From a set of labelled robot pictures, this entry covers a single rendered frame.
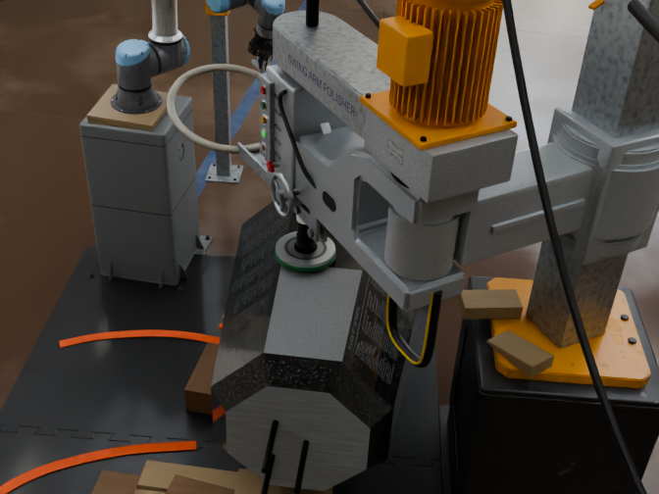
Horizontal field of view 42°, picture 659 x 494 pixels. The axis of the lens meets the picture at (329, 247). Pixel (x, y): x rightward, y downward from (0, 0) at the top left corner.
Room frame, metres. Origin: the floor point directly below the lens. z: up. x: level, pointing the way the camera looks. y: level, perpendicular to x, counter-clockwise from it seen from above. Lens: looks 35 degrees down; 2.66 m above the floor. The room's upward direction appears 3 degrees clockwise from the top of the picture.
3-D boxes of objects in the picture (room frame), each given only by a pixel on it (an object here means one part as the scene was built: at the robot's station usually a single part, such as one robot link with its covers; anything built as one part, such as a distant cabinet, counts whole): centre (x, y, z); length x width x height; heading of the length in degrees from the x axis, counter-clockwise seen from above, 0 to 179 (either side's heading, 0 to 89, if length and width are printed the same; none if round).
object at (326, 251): (2.51, 0.08, 0.87); 0.21 x 0.21 x 0.01
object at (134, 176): (3.56, 0.91, 0.43); 0.50 x 0.50 x 0.85; 81
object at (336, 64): (2.20, -0.09, 1.62); 0.96 x 0.25 x 0.17; 30
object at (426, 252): (1.94, -0.25, 1.35); 0.19 x 0.19 x 0.20
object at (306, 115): (2.44, 0.04, 1.33); 0.36 x 0.22 x 0.45; 30
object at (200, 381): (2.64, 0.48, 0.07); 0.30 x 0.12 x 0.12; 170
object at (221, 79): (4.45, 0.65, 0.54); 0.20 x 0.20 x 1.09; 88
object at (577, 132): (2.26, -0.81, 1.36); 0.35 x 0.35 x 0.41
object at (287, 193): (2.34, 0.13, 1.20); 0.15 x 0.10 x 0.15; 30
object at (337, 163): (2.16, -0.10, 1.31); 0.74 x 0.23 x 0.49; 30
